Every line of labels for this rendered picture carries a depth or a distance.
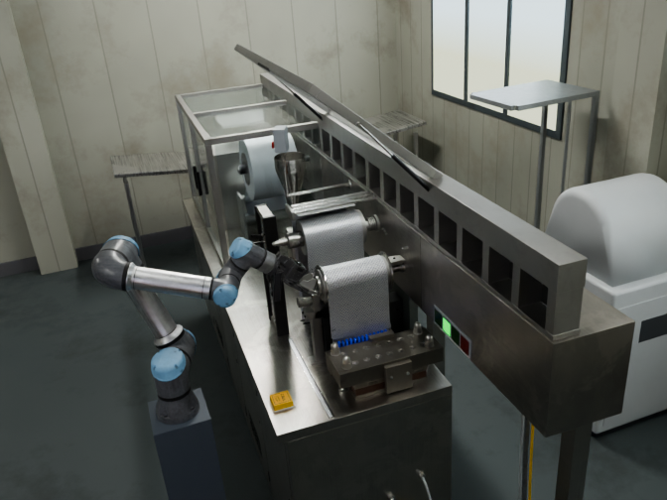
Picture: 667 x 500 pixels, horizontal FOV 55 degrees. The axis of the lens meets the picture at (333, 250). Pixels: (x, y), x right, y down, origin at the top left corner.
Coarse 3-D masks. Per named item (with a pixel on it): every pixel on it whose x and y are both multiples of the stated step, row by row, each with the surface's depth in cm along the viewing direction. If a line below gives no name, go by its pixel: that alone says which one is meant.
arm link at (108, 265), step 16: (96, 256) 210; (112, 256) 209; (96, 272) 208; (112, 272) 206; (128, 272) 206; (144, 272) 208; (160, 272) 209; (176, 272) 211; (112, 288) 209; (128, 288) 208; (144, 288) 208; (160, 288) 208; (176, 288) 208; (192, 288) 208; (208, 288) 209; (224, 288) 207; (224, 304) 209
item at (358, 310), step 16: (368, 288) 237; (384, 288) 240; (336, 304) 235; (352, 304) 238; (368, 304) 240; (384, 304) 242; (336, 320) 238; (352, 320) 241; (368, 320) 243; (384, 320) 246; (336, 336) 241
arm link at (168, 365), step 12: (168, 348) 227; (156, 360) 222; (168, 360) 222; (180, 360) 222; (156, 372) 220; (168, 372) 219; (180, 372) 222; (156, 384) 223; (168, 384) 221; (180, 384) 223; (168, 396) 223
